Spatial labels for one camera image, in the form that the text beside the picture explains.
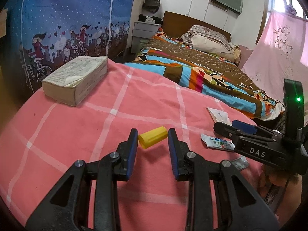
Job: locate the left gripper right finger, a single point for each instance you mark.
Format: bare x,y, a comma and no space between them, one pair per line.
217,192

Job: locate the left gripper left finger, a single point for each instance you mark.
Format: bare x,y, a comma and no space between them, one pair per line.
66,206

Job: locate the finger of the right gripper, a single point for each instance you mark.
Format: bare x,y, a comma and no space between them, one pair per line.
244,127
228,131

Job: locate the white blue ointment tube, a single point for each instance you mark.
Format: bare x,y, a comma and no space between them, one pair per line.
217,144

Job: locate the beige medicine sachet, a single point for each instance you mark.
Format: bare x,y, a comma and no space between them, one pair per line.
219,116

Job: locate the green white ointment packet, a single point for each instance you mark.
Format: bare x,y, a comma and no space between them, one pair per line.
240,163

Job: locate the yellow plastic cap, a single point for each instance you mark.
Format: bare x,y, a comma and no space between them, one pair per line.
152,137

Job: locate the person right hand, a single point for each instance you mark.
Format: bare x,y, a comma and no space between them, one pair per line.
284,189

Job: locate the pink checked blanket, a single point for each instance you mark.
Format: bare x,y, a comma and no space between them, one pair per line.
44,138

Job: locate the pink hanging sheet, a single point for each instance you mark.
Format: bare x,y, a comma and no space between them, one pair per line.
281,53

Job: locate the beige floral pillow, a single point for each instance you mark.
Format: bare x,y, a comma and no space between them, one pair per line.
209,41

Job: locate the colourful striped bed quilt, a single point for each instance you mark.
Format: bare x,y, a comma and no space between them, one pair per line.
208,74

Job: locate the wooden headboard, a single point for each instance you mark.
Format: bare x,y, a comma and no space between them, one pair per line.
175,25

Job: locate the thick old book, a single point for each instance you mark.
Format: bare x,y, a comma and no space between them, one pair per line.
73,81

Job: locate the grey nightstand drawers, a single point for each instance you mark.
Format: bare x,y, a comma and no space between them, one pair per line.
142,31

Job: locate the grey hanging tote bag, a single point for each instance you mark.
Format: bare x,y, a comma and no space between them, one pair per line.
151,6

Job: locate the blue fabric wardrobe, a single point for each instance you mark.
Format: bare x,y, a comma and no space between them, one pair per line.
43,35

